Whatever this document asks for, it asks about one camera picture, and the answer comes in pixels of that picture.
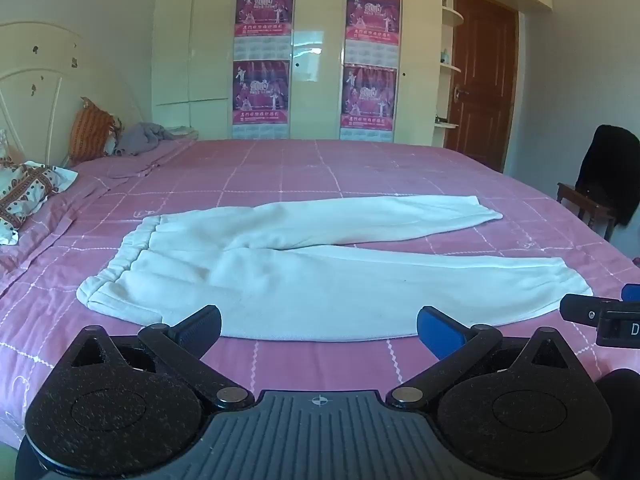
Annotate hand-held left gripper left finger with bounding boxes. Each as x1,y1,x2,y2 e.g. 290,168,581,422
70,304,256,409

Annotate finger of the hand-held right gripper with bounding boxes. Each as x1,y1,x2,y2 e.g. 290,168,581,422
559,283,640,325

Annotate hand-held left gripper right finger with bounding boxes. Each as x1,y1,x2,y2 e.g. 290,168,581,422
386,305,576,409

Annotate white pants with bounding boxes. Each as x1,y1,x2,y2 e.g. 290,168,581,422
76,194,594,342

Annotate brown wooden chair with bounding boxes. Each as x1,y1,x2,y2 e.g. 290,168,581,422
556,182,617,242

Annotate black garment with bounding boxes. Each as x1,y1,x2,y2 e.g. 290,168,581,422
575,124,640,227

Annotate pink checked bed sheet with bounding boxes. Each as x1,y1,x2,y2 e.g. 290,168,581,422
0,138,640,448

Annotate grey crumpled cloth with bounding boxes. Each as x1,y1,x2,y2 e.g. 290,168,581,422
114,122,173,157

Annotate white brown patterned pillow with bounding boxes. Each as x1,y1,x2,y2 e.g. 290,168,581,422
0,160,79,246

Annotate orange striped pillow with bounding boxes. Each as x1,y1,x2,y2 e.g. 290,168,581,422
69,96,121,166

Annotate brown wooden door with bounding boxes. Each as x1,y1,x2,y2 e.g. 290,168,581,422
445,0,518,173

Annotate cream corner shelves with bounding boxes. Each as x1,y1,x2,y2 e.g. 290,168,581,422
434,0,464,148

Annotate cream wardrobe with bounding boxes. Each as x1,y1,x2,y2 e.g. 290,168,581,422
152,0,446,148

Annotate cream bed headboard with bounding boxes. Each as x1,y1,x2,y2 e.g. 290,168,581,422
0,21,151,171

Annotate purple wall poster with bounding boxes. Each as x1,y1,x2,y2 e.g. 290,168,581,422
345,0,402,63
235,0,294,58
341,64,398,143
232,60,291,140

